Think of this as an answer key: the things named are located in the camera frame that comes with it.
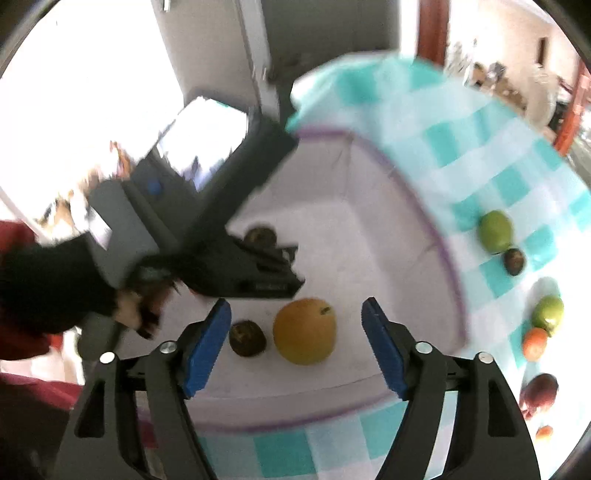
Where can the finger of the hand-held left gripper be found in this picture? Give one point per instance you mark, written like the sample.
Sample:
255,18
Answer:
263,281
272,254

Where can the person's left hand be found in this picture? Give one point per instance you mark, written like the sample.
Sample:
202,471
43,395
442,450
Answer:
138,304

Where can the dark brown round fruit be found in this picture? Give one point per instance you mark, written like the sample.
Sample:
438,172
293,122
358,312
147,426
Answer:
514,262
247,338
259,235

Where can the orange metal frame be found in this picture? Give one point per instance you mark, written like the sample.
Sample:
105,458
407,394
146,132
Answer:
575,110

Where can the green round fruit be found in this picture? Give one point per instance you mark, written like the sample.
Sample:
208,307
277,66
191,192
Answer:
495,230

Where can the dark red apple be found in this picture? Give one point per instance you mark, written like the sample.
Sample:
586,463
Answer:
540,393

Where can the small orange fruit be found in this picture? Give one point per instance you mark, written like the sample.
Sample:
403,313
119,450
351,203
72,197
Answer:
544,431

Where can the green apple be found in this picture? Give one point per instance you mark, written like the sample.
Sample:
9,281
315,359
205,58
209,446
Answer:
548,313

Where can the person's left forearm black sleeve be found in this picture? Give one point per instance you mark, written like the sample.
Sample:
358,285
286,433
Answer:
55,286

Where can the teal checkered tablecloth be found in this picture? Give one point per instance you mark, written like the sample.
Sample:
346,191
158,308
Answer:
461,138

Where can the brown wooden door frame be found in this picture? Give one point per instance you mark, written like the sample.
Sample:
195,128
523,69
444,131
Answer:
433,27

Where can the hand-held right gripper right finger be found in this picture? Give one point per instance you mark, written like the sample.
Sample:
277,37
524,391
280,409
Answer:
384,347

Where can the person's red clothing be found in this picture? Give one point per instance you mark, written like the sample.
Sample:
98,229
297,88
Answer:
16,346

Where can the white basket with purple rim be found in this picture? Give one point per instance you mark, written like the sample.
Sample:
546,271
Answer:
369,258

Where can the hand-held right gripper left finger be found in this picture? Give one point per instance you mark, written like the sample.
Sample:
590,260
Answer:
208,347

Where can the white door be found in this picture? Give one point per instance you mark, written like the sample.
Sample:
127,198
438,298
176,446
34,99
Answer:
207,46

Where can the yellow pear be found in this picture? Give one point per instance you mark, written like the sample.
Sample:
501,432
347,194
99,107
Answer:
304,332

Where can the orange tangerine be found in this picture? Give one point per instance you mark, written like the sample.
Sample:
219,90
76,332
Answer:
534,344

